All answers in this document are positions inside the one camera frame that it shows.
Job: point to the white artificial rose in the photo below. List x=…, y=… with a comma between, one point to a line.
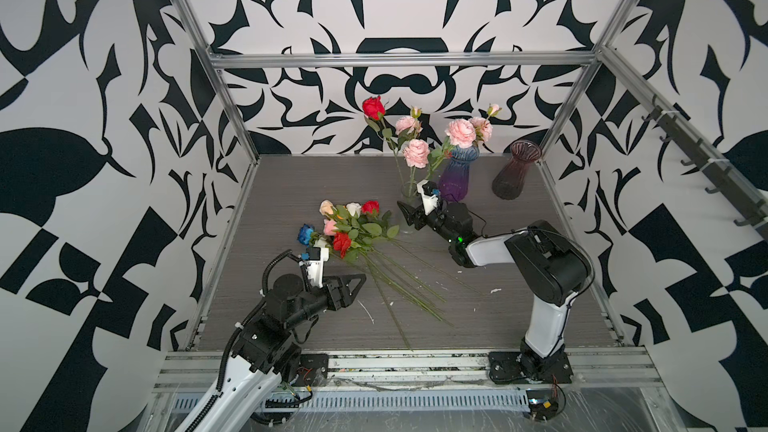
x=354, y=209

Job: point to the blue artificial rose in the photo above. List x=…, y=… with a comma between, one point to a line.
x=305, y=234

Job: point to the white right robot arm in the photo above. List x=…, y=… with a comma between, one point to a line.
x=553, y=268

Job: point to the pink peony stem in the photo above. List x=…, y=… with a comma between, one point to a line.
x=462, y=141

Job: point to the peach artificial rose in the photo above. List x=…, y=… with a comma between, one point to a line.
x=327, y=209

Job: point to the white cable duct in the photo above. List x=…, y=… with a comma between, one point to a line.
x=404, y=400

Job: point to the blue purple glass vase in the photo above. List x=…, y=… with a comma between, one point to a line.
x=454, y=180

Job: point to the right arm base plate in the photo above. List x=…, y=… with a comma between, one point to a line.
x=527, y=367

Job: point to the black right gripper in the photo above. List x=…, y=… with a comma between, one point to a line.
x=417, y=216

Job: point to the pink carnation spray stem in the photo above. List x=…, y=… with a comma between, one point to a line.
x=414, y=150

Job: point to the aluminium front rail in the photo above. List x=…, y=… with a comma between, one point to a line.
x=392, y=369

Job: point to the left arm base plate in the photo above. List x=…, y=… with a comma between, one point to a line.
x=306, y=369

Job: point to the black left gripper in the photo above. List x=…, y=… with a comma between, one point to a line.
x=340, y=298

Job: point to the light pink artificial rose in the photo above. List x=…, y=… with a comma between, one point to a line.
x=330, y=227

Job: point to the clear ribbed glass vase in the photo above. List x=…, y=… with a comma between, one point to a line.
x=409, y=191

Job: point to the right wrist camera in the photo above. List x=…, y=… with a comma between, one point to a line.
x=430, y=195

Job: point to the wall hook rail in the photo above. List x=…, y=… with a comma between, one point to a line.
x=724, y=177

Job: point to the red artificial rose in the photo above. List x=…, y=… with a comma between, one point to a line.
x=371, y=208
x=375, y=112

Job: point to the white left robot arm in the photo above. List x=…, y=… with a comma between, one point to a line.
x=261, y=359

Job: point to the dark red glass vase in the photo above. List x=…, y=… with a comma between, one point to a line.
x=509, y=182

